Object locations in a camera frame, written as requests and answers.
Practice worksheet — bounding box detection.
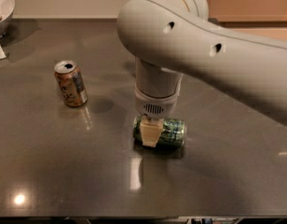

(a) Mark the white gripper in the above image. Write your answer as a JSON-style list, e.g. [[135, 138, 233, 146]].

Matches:
[[134, 84, 179, 147]]

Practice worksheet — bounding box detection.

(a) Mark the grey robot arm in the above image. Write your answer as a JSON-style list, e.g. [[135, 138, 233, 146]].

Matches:
[[116, 0, 287, 147]]

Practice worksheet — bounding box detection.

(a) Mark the green soda can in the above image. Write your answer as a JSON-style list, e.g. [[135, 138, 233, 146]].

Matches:
[[133, 116, 186, 147]]

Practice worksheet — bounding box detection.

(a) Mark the orange brown soda can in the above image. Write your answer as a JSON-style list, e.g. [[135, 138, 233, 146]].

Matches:
[[54, 60, 88, 107]]

